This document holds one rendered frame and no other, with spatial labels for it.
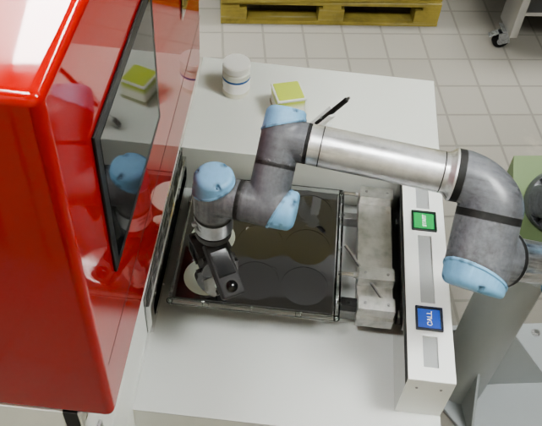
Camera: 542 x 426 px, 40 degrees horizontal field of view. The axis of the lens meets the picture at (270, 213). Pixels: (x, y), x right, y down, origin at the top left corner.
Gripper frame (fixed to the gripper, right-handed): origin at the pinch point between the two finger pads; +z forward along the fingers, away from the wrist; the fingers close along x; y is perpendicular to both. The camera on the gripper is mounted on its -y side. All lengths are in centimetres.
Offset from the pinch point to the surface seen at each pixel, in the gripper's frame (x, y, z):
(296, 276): -18.2, -1.3, 1.4
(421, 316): -35.2, -23.7, -5.2
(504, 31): -206, 141, 80
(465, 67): -183, 135, 91
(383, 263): -39.1, -4.1, 3.2
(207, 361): 5.8, -9.2, 9.3
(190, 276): 3.3, 7.3, 1.2
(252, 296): -7.2, -2.4, 1.4
